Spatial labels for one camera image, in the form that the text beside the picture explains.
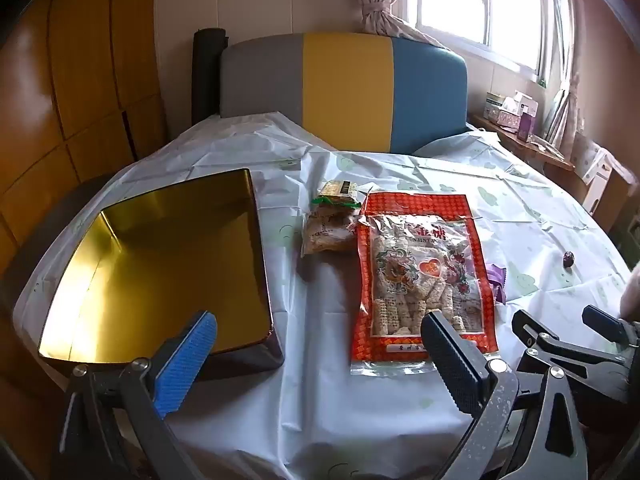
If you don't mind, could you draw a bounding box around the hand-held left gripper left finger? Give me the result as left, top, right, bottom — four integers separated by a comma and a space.
65, 310, 218, 480

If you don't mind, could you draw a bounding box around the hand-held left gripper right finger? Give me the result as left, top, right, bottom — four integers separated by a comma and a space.
421, 310, 588, 480

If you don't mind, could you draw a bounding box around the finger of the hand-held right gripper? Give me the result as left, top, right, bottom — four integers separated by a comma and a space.
582, 305, 631, 347
511, 309, 556, 356

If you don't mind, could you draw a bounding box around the purple snack packet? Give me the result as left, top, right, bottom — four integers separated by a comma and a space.
484, 262, 508, 306

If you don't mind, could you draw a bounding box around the large red snack bag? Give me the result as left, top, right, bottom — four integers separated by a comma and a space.
350, 190, 501, 376

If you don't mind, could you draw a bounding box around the gold tin box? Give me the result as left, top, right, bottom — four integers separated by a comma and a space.
37, 167, 286, 368

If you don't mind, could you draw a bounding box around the clear rice cake packet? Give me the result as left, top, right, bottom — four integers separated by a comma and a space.
300, 207, 361, 258

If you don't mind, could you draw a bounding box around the green-edged cracker packet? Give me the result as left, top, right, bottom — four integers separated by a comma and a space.
311, 180, 362, 209

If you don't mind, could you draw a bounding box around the white carton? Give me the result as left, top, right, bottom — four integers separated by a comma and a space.
575, 132, 613, 211

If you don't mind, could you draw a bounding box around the dark grey chair seat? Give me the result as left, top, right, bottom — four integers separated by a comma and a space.
0, 175, 116, 311

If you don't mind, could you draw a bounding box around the floral tissue box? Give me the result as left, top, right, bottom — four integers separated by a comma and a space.
492, 107, 523, 128

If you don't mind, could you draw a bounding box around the pale side curtain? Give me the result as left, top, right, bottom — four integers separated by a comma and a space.
542, 72, 586, 156

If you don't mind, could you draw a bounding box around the small white box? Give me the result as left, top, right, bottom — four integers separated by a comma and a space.
510, 91, 538, 116

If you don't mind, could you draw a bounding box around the black rolled mat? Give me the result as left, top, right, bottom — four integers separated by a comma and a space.
192, 27, 228, 128

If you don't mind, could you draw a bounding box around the wooden wardrobe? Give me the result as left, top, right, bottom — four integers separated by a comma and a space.
0, 0, 171, 480

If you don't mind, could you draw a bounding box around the window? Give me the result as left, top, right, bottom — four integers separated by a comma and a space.
405, 0, 576, 76

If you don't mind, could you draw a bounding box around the pale tied curtain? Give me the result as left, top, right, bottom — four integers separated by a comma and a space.
347, 0, 451, 48

